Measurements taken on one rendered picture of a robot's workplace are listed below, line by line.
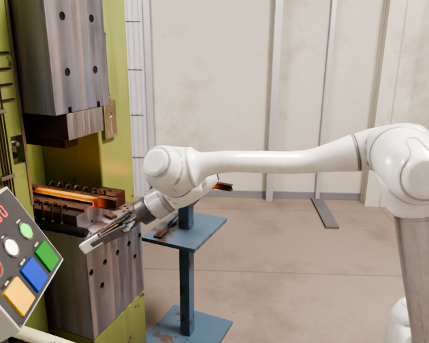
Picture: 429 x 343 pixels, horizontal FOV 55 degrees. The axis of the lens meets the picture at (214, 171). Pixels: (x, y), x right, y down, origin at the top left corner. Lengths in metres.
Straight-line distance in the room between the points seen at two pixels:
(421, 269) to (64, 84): 1.20
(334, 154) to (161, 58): 3.34
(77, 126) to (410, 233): 1.13
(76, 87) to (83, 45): 0.15
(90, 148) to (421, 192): 1.44
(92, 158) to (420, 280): 1.43
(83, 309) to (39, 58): 0.95
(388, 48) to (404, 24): 0.24
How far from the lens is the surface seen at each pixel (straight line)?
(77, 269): 1.69
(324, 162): 1.11
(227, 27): 4.24
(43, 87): 1.51
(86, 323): 1.82
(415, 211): 0.99
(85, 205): 1.71
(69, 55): 1.55
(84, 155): 1.99
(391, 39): 4.31
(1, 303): 1.11
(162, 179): 0.97
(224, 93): 4.26
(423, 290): 1.11
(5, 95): 1.54
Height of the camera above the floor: 1.60
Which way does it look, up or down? 17 degrees down
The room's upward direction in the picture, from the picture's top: 1 degrees clockwise
